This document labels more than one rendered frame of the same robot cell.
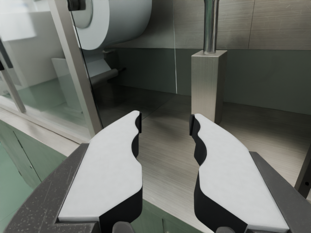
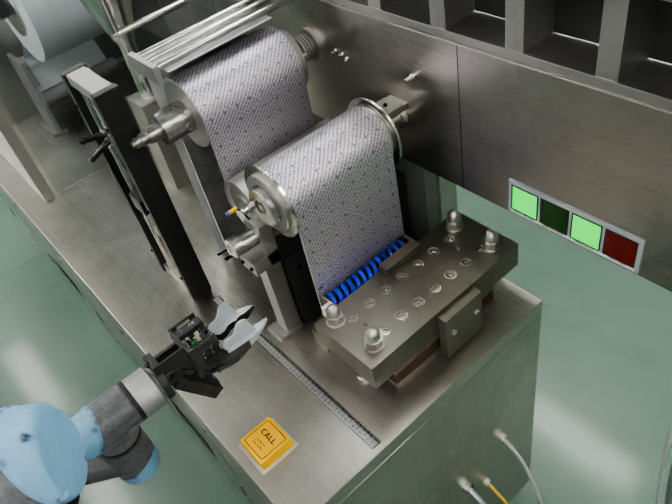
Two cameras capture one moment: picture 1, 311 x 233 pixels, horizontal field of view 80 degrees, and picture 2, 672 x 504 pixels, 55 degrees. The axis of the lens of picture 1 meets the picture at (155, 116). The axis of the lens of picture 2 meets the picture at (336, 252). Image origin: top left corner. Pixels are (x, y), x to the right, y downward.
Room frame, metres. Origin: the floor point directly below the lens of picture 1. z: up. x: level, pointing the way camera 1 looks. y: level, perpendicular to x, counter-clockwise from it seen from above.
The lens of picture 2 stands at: (-0.71, -1.12, 1.95)
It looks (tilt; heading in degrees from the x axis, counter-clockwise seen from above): 43 degrees down; 21
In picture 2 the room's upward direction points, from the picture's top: 14 degrees counter-clockwise
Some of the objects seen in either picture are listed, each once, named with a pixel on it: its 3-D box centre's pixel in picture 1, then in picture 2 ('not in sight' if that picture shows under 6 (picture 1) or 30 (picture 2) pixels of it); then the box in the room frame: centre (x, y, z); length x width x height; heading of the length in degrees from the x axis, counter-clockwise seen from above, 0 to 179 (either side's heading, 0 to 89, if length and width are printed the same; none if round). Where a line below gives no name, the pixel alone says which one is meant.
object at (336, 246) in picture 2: not in sight; (356, 235); (0.16, -0.83, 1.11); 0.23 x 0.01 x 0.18; 143
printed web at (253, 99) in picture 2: not in sight; (291, 179); (0.28, -0.68, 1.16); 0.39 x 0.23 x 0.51; 53
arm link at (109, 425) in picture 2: not in sight; (105, 422); (-0.27, -0.49, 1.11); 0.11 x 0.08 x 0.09; 143
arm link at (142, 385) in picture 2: not in sight; (145, 389); (-0.21, -0.54, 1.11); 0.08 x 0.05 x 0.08; 53
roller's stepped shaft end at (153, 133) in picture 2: not in sight; (146, 137); (0.19, -0.46, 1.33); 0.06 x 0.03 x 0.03; 143
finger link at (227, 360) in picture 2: not in sight; (226, 353); (-0.12, -0.65, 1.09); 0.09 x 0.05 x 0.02; 134
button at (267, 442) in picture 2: not in sight; (266, 442); (-0.18, -0.69, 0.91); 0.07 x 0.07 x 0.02; 53
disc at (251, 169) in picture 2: not in sight; (270, 201); (0.10, -0.71, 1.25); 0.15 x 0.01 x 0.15; 53
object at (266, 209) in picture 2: not in sight; (265, 205); (0.09, -0.70, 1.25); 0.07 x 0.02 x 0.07; 53
